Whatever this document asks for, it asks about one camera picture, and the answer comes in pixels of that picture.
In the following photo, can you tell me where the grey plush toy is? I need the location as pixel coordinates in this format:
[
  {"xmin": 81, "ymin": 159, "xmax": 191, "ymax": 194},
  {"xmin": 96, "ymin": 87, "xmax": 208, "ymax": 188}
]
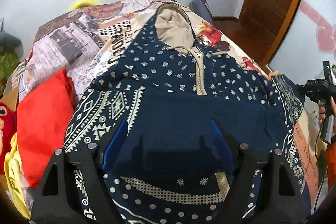
[{"xmin": 0, "ymin": 31, "xmax": 21, "ymax": 49}]

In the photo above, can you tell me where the yellow garment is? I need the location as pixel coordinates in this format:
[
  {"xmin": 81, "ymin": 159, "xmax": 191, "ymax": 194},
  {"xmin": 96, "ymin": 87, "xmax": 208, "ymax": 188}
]
[{"xmin": 4, "ymin": 133, "xmax": 31, "ymax": 219}]

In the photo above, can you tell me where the yellow plush on bed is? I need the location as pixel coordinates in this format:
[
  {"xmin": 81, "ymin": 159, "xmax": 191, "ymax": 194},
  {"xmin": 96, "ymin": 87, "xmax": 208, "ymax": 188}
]
[{"xmin": 70, "ymin": 0, "xmax": 100, "ymax": 11}]

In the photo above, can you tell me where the folded red garment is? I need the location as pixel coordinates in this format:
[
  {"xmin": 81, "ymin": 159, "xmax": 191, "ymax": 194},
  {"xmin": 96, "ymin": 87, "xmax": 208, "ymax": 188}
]
[{"xmin": 17, "ymin": 68, "xmax": 75, "ymax": 188}]

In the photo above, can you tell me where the red plush toy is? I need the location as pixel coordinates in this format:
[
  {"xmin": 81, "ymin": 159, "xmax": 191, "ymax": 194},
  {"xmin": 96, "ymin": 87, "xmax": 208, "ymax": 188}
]
[{"xmin": 0, "ymin": 102, "xmax": 17, "ymax": 175}]

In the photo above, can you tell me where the green plush toy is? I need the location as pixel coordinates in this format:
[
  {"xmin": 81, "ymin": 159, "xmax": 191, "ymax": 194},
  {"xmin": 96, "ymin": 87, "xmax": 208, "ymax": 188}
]
[{"xmin": 0, "ymin": 51, "xmax": 19, "ymax": 96}]

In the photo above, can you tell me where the newspaper print bed sheet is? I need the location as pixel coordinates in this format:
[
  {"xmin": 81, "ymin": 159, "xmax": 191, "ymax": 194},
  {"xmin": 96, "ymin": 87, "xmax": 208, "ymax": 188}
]
[{"xmin": 18, "ymin": 0, "xmax": 318, "ymax": 204}]

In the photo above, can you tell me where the navy patterned hoodie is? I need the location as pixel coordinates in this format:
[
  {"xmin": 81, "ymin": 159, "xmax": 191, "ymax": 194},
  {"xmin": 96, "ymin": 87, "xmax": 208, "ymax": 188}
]
[{"xmin": 64, "ymin": 3, "xmax": 311, "ymax": 223}]

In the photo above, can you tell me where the person's right hand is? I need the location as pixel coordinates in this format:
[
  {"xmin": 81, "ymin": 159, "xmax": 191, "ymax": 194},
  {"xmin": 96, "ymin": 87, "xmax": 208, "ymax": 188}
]
[{"xmin": 318, "ymin": 96, "xmax": 336, "ymax": 135}]

